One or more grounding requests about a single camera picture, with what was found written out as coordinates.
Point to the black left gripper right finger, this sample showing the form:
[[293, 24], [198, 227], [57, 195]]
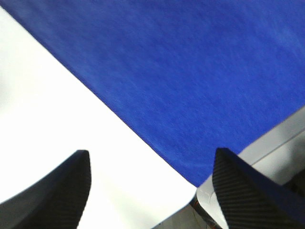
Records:
[[250, 200]]

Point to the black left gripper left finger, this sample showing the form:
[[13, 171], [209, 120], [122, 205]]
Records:
[[57, 201]]

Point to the blue microfibre towel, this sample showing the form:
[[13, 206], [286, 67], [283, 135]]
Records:
[[187, 76]]

